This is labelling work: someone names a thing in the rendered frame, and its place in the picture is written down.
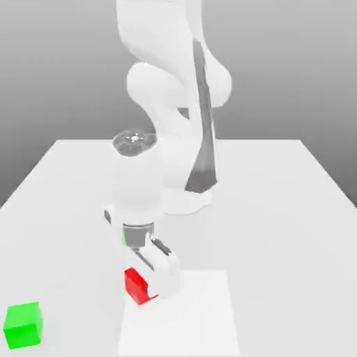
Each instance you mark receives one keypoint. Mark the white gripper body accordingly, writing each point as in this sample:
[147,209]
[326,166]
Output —
[163,272]

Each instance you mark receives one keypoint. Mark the small green cube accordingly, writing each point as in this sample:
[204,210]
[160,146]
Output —
[23,326]

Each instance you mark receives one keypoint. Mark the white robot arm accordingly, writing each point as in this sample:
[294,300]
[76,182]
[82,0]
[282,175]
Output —
[167,83]

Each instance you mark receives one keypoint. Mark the small red cube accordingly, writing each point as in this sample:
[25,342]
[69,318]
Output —
[133,284]

